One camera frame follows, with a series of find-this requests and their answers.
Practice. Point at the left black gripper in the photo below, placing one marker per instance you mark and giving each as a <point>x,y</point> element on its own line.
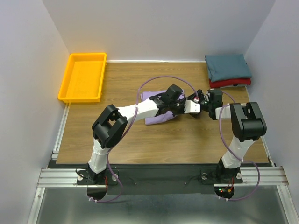
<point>182,111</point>

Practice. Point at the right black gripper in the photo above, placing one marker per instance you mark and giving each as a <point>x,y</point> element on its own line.
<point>200,94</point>

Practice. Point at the purple t shirt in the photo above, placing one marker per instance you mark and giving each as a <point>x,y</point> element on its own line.
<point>159,119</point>

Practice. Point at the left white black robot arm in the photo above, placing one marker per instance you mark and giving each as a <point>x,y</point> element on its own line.
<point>110,126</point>

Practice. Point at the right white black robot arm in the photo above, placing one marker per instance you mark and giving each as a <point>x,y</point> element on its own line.
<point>247,123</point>

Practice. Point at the folded teal t shirt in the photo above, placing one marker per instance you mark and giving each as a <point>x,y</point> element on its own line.
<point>225,67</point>

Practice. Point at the folded red t shirt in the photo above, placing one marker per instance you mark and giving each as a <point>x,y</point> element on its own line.
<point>230,83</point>

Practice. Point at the yellow plastic bin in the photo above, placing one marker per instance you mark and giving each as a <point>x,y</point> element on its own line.
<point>83,78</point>

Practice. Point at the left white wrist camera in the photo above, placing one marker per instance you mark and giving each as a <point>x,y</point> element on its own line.
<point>192,107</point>

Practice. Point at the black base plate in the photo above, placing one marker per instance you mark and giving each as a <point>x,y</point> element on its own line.
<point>159,179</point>

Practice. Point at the aluminium frame rail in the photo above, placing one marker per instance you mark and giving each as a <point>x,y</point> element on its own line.
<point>182,140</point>

